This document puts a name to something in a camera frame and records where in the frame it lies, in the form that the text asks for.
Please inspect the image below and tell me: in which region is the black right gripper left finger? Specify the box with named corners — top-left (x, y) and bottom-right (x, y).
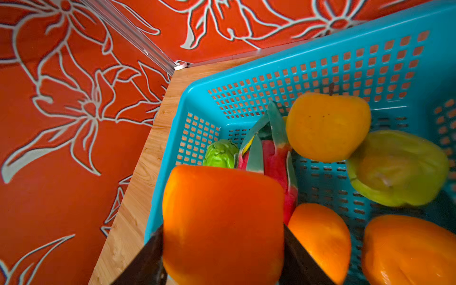
top-left (112, 225), bottom-right (167, 285)

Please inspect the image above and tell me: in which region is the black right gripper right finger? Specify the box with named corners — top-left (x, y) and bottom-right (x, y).
top-left (279, 225), bottom-right (334, 285)

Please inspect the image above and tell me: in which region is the orange fruit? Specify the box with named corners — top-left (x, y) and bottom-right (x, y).
top-left (288, 203), bottom-right (352, 285)
top-left (362, 215), bottom-right (456, 285)
top-left (163, 165), bottom-right (284, 285)

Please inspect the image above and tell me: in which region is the red dragon fruit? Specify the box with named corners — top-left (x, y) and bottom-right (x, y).
top-left (236, 101), bottom-right (298, 224)

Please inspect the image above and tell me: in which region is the green pear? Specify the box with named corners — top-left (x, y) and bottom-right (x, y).
top-left (203, 139), bottom-right (239, 169)

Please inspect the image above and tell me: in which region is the yellow orange pear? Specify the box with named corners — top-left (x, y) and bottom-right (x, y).
top-left (286, 83), bottom-right (372, 163)

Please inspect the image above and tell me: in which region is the teal plastic basket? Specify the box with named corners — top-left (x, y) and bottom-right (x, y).
top-left (145, 1), bottom-right (456, 285)

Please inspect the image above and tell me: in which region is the left corner aluminium post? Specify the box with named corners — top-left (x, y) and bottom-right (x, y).
top-left (83, 1), bottom-right (188, 75)

